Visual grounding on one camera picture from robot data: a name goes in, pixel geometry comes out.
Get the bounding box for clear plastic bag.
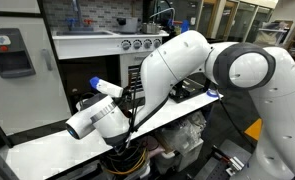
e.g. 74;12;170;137
154;111;208;155

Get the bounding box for toy sink faucet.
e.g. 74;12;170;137
66;0;95;33

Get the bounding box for white toy stove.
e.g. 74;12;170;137
51;29;171;101

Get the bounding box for yellow cables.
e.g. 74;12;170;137
104;147;149;176

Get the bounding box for white toy fridge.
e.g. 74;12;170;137
0;9;72;138

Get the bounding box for clear plastic bin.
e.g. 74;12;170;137
152;137;205;175

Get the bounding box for grey toy pot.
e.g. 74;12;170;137
116;17;139;35

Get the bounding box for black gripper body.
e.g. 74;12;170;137
117;87;137;118

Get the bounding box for silver toy pot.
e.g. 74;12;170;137
141;21;162;35

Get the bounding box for blue tape roll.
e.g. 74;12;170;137
205;88;221;99

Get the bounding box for aluminium extrusion rail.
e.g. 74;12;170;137
192;139;252;180

